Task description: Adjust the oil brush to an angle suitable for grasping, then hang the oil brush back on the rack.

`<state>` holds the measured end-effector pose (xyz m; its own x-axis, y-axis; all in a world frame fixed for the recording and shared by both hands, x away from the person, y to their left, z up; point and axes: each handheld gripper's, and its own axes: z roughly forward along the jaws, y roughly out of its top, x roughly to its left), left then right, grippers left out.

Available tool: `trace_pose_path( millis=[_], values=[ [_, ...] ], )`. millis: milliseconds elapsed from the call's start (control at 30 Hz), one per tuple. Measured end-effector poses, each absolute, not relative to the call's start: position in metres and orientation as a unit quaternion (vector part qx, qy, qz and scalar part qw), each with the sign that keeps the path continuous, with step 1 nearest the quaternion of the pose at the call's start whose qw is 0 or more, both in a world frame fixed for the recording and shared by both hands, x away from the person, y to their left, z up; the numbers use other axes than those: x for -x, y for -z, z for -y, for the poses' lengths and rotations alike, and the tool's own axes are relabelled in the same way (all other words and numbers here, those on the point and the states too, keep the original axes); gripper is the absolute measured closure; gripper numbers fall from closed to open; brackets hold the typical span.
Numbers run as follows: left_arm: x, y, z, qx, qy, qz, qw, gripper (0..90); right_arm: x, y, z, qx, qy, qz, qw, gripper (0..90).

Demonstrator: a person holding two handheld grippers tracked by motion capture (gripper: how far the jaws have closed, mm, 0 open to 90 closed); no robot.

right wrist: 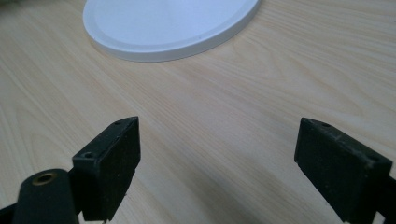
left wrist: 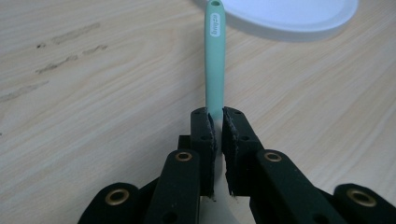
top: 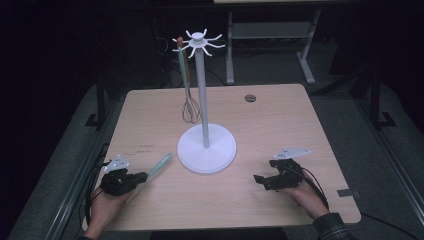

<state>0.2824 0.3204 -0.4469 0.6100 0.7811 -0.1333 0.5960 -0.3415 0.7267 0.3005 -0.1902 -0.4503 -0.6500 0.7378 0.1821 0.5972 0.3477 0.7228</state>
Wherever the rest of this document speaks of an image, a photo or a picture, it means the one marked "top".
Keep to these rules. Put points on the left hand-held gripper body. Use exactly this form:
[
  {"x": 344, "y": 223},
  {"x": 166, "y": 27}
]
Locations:
[{"x": 116, "y": 181}]

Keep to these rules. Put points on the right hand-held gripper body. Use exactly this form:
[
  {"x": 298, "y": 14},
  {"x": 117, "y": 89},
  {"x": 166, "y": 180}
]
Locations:
[{"x": 290, "y": 176}]

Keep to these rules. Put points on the white utensil rack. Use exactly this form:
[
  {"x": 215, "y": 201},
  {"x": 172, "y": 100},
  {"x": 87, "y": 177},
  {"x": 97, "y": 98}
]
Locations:
[{"x": 202, "y": 100}]

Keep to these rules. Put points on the person's right hand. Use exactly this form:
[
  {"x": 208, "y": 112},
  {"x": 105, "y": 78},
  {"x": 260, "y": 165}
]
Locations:
[{"x": 308, "y": 200}]

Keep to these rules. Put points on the person's left hand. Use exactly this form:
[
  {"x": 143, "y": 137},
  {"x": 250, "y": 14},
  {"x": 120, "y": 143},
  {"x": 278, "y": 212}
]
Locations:
[{"x": 103, "y": 208}]

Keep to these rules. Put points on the grey tape strip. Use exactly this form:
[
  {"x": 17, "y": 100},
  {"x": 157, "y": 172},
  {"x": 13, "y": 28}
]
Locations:
[{"x": 348, "y": 193}]

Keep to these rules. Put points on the round grey table grommet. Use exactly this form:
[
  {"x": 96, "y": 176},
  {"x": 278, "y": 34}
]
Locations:
[{"x": 250, "y": 98}]

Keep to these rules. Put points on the black metal stand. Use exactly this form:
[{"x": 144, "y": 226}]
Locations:
[
  {"x": 376, "y": 106},
  {"x": 100, "y": 106}
]

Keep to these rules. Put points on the white framed desk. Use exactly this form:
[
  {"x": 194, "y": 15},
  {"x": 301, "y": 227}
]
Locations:
[{"x": 270, "y": 30}]

